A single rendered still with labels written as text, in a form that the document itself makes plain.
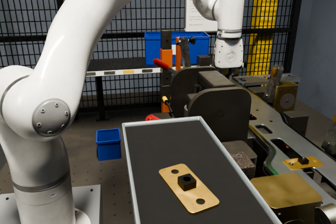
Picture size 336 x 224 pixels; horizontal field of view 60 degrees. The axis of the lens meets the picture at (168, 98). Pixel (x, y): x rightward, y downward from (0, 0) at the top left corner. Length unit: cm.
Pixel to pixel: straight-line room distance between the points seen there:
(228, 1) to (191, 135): 63
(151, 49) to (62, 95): 86
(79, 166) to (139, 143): 83
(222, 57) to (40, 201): 70
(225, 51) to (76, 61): 58
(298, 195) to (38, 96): 45
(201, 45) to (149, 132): 96
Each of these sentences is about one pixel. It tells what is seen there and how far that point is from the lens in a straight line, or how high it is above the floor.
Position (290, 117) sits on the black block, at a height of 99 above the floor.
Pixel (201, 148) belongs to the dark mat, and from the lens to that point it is 43.
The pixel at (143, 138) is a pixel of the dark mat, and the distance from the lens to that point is 45.
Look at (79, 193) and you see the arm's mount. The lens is 96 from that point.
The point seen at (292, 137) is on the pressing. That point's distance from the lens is 85.
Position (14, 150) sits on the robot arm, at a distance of 69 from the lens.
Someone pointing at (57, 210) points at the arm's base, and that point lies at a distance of 73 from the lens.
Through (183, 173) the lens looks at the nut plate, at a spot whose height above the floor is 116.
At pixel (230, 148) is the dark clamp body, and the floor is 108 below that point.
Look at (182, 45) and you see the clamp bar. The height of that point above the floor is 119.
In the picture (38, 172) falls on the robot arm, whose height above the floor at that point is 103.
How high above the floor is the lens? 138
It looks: 21 degrees down
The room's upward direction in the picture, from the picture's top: straight up
